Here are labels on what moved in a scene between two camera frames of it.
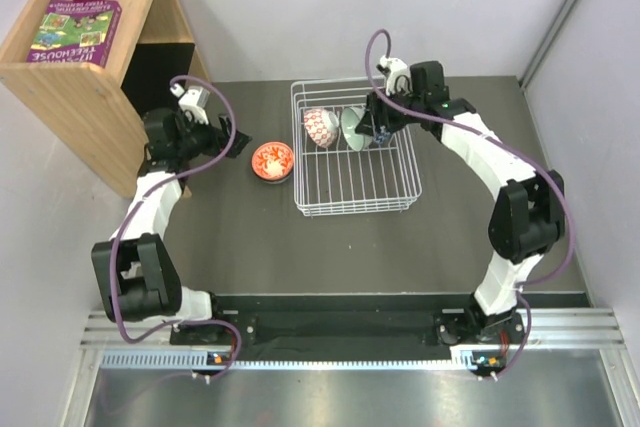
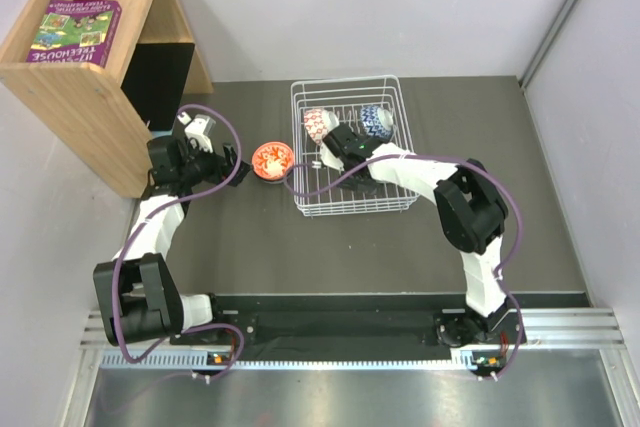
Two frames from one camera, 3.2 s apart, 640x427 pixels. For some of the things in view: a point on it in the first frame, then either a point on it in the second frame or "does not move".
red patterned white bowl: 321,126 does not move
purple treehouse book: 75,32 does not move
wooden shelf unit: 98,113 does not move
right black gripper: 379,110 to 364,186
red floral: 272,162 does not move
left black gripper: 219,139 to 219,170
